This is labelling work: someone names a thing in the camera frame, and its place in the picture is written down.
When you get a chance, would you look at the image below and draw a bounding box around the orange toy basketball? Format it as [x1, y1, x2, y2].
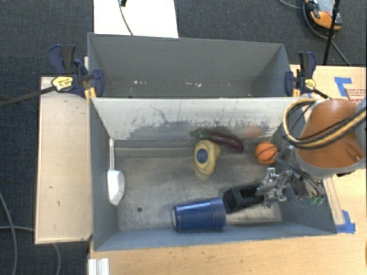
[255, 142, 279, 166]

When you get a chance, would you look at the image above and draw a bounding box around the pale wood flat board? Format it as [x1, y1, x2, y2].
[34, 76, 94, 245]

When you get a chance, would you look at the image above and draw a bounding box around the black hollow block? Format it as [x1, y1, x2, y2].
[222, 183, 265, 213]

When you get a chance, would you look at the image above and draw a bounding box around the dark blue plastic cup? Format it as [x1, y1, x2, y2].
[171, 197, 227, 232]

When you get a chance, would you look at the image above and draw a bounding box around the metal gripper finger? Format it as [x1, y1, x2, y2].
[261, 167, 291, 190]
[256, 186, 288, 210]

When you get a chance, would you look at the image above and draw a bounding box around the yellow and blue tape measure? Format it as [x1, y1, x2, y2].
[193, 140, 222, 180]

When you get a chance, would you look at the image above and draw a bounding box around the purple toy eggplant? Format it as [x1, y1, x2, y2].
[189, 127, 245, 154]

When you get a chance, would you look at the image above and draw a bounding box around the white plastic spoon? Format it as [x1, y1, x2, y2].
[107, 137, 126, 207]

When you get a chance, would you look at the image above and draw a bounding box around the grey metal bin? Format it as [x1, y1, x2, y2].
[87, 32, 338, 252]

